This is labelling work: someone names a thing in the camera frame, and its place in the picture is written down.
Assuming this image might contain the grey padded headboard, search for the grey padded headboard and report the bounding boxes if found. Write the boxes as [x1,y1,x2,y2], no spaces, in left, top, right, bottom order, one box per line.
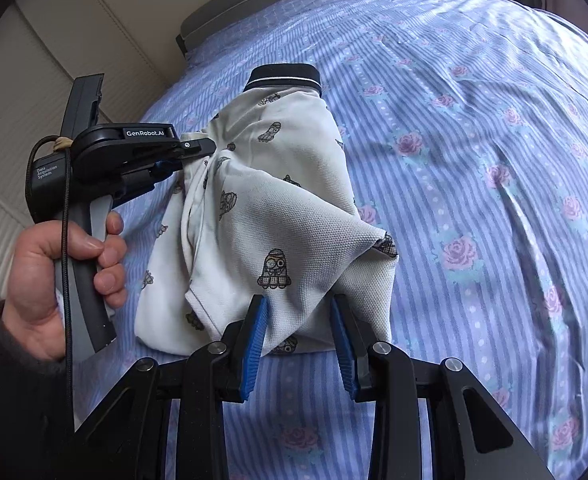
[175,0,441,59]

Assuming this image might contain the cream wardrobe doors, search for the cream wardrobe doors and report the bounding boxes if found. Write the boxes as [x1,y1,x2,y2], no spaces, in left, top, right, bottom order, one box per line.
[0,0,187,421]

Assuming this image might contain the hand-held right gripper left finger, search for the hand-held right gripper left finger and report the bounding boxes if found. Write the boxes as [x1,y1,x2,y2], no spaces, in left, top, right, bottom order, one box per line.
[69,294,270,480]

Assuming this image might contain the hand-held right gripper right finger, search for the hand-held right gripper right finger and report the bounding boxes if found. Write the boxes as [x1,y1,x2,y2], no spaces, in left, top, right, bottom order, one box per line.
[329,294,556,480]

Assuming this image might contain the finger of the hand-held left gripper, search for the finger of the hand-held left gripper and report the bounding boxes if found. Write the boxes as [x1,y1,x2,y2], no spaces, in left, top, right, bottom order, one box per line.
[146,158,187,183]
[171,137,218,159]

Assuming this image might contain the person's left forearm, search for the person's left forearm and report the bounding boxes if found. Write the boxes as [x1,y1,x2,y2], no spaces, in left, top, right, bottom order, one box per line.
[0,310,77,461]

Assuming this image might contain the person's left hand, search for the person's left hand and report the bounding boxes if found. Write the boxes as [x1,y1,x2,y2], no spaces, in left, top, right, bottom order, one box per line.
[1,210,128,362]

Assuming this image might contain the black cable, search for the black cable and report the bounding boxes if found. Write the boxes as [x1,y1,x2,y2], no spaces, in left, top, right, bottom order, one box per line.
[28,136,75,413]

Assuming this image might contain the white printed polo shirt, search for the white printed polo shirt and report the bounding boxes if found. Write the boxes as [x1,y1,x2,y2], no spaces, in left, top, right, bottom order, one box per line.
[134,63,401,357]

